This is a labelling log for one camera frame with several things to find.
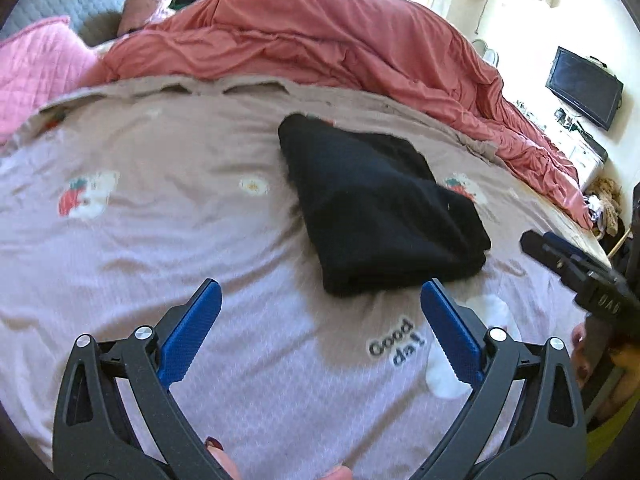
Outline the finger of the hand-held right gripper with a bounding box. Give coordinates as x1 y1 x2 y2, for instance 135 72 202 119
542 231 613 273
520 230 608 293

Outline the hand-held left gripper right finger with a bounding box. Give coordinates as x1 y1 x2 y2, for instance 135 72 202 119
420 278 587 480

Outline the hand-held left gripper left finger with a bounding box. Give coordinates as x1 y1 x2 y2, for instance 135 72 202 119
52 278 236 480

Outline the black t-shirt with orange print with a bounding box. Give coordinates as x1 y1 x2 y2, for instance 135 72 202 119
277 112 493 298

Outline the pile of clothes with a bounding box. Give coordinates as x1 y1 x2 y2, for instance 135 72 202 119
582 175 623 238

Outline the person's right hand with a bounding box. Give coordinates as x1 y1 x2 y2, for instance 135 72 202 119
570 322 592 389

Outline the printed mauve bed sheet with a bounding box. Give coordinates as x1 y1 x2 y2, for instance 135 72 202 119
0 77 613 480

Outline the cluttered white desk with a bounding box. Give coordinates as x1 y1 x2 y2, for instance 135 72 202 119
515 100 608 163

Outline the person's yellow-green clothing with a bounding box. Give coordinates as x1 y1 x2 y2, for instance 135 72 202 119
582 400 640 466

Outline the black flat screen monitor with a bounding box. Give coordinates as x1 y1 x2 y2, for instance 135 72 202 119
545 46 625 132

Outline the pink quilted blanket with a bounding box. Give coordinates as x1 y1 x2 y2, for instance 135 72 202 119
0 16 103 146

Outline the salmon pink duvet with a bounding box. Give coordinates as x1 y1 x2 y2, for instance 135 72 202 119
82 0 596 228

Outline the small floral pillow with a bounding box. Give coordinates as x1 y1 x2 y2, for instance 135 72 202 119
117 0 173 36

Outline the white curved metal frame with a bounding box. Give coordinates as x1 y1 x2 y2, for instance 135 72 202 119
470 37 501 66

